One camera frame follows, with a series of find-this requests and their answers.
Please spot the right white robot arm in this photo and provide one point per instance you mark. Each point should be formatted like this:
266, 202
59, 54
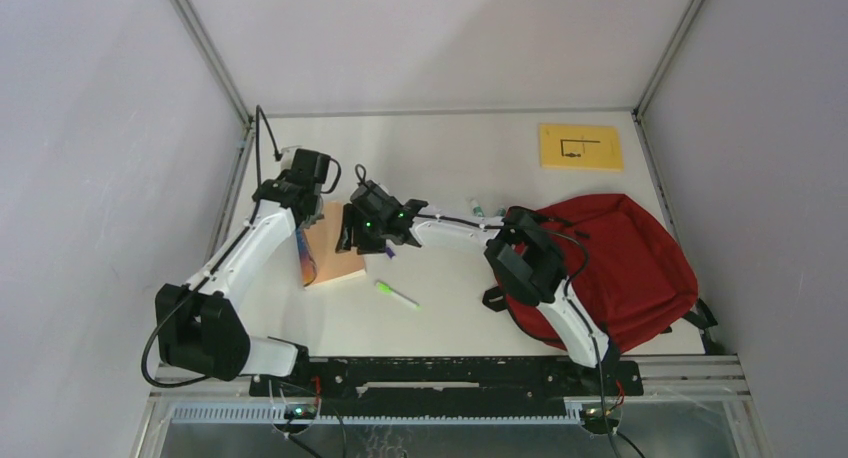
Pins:
526, 259

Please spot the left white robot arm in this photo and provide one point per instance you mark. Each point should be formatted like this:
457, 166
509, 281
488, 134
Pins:
198, 324

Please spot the red student backpack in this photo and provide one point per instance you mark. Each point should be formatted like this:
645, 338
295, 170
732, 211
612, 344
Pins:
637, 282

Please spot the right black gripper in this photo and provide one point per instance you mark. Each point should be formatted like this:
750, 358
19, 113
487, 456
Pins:
352, 214

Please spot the Jane Eyre book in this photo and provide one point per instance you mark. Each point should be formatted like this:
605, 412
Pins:
320, 263

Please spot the green highlighter pen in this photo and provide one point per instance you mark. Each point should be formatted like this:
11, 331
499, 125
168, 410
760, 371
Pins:
386, 289

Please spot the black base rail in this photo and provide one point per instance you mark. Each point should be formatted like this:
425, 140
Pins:
498, 387

